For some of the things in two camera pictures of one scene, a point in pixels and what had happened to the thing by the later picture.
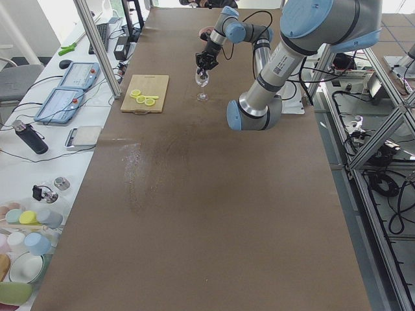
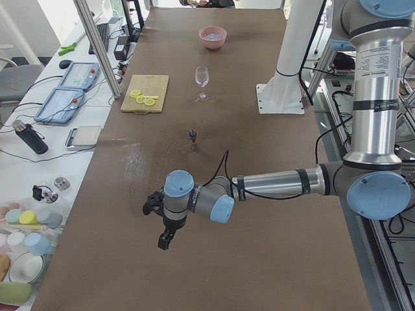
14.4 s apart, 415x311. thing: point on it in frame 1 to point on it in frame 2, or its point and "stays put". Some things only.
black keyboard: (104, 32) stays put
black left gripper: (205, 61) to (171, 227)
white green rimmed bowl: (26, 267) stays put
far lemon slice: (135, 93) stays put
